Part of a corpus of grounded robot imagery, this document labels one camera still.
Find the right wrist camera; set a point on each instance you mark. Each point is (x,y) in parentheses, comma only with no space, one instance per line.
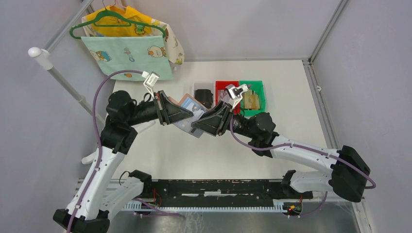
(235,93)

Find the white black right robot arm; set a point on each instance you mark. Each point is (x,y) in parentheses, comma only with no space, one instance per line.
(341,171)

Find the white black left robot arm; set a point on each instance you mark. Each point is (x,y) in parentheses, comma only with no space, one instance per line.
(91,212)

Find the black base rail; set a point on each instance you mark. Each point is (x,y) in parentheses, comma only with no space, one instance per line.
(219,193)

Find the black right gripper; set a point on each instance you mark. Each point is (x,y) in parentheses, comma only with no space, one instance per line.
(217,121)

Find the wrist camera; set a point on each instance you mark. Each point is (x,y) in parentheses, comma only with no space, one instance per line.
(235,93)
(150,80)

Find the green plastic bin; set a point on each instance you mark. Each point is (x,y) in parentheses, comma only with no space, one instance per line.
(258,87)

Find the white plastic bin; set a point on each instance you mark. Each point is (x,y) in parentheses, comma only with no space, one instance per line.
(204,85)

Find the silver cards stack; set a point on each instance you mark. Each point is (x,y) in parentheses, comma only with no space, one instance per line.
(223,95)

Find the red plastic bin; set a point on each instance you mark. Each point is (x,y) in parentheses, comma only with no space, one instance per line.
(222,85)

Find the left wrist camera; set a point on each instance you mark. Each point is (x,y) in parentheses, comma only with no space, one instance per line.
(150,80)

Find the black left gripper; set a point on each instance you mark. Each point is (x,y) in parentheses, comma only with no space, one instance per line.
(168,111)

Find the silver credit card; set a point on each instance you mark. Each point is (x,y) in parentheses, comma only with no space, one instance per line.
(189,103)

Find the white cable duct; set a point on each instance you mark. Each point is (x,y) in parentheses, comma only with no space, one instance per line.
(276,207)

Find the mint cartoon print cloth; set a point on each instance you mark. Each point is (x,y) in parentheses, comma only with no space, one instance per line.
(145,53)

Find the gold cards stack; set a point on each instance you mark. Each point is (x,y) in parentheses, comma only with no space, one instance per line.
(251,100)

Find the yellow child shirt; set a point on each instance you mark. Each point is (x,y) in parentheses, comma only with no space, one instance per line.
(115,27)

